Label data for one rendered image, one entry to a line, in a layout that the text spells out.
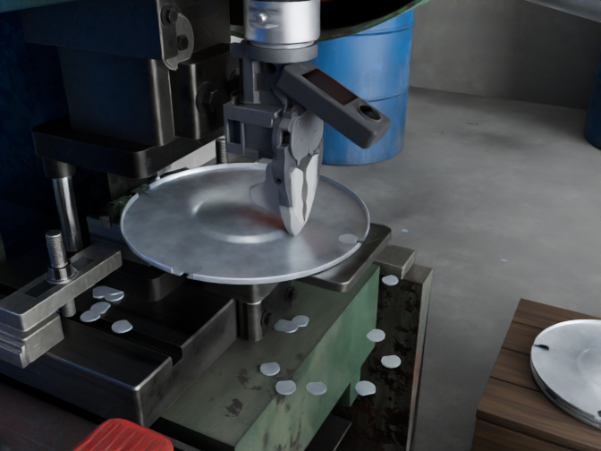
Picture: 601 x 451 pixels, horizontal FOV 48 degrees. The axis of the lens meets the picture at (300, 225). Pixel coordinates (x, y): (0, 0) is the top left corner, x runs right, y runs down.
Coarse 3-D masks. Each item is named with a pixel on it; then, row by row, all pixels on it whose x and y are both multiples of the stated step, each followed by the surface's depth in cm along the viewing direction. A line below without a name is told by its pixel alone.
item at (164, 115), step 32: (192, 0) 70; (224, 0) 75; (192, 32) 69; (224, 32) 76; (64, 64) 72; (96, 64) 70; (128, 64) 68; (160, 64) 67; (192, 64) 67; (224, 64) 72; (96, 96) 71; (128, 96) 69; (160, 96) 68; (192, 96) 69; (224, 96) 74; (96, 128) 73; (128, 128) 71; (160, 128) 70; (192, 128) 70
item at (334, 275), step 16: (368, 240) 75; (384, 240) 75; (352, 256) 72; (368, 256) 72; (320, 272) 69; (336, 272) 69; (352, 272) 69; (208, 288) 79; (224, 288) 78; (240, 288) 77; (256, 288) 76; (272, 288) 80; (288, 288) 84; (336, 288) 68; (240, 304) 78; (256, 304) 77; (272, 304) 81; (288, 304) 85; (240, 320) 79; (256, 320) 78; (272, 320) 80; (256, 336) 79
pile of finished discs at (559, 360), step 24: (552, 336) 127; (576, 336) 127; (600, 336) 127; (552, 360) 120; (576, 360) 120; (600, 360) 120; (552, 384) 115; (576, 384) 115; (600, 384) 114; (576, 408) 109; (600, 408) 110
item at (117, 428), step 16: (96, 432) 52; (112, 432) 52; (128, 432) 52; (144, 432) 52; (80, 448) 50; (96, 448) 50; (112, 448) 50; (128, 448) 50; (144, 448) 50; (160, 448) 50
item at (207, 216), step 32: (192, 192) 84; (224, 192) 83; (320, 192) 85; (352, 192) 84; (128, 224) 76; (160, 224) 77; (192, 224) 77; (224, 224) 76; (256, 224) 76; (320, 224) 78; (352, 224) 78; (160, 256) 70; (192, 256) 71; (224, 256) 71; (256, 256) 71; (288, 256) 71; (320, 256) 71
